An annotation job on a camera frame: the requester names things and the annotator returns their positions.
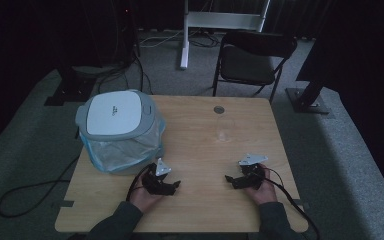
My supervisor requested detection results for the white floor cable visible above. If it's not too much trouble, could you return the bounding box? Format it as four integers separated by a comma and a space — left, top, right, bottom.
138, 29, 185, 49

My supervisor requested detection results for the blue translucent trash bag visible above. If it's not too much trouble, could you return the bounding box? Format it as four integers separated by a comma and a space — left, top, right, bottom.
78, 117, 167, 175

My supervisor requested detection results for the black floor cable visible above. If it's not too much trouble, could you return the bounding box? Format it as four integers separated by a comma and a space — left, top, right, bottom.
0, 154, 82, 220

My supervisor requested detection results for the hand-held gripper cable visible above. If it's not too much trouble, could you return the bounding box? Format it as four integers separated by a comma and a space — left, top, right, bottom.
262, 167, 322, 240
125, 164, 155, 203

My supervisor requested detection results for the person's right hand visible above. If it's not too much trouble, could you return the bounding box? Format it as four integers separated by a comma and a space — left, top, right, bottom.
244, 162, 279, 206

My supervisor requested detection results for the black stand base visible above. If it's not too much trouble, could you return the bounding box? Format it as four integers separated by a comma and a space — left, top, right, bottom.
43, 65, 98, 107
285, 79, 332, 116

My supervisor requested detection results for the white metal desk frame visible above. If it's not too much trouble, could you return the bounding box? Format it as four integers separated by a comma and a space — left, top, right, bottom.
178, 0, 272, 71

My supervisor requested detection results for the right hand-held gripper cable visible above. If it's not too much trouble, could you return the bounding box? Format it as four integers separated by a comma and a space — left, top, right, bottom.
262, 167, 322, 240

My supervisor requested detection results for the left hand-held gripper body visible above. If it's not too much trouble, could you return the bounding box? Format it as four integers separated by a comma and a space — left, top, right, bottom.
142, 157, 178, 197

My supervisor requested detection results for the left hand-held gripper cable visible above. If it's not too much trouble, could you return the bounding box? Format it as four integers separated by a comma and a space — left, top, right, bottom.
125, 164, 155, 203

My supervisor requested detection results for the black folding chair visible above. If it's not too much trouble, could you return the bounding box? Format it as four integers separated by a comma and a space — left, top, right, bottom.
211, 30, 299, 105

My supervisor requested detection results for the person's left hand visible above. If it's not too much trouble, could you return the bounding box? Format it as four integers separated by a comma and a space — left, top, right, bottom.
128, 173, 168, 214

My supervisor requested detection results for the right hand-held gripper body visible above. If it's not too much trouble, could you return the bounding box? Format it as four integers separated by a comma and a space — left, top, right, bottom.
237, 153, 270, 188

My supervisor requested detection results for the clear drinking glass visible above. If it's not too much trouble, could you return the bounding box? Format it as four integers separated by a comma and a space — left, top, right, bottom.
214, 114, 237, 143

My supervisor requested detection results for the black cable bundle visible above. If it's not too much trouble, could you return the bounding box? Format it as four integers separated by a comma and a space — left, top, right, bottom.
95, 31, 155, 96

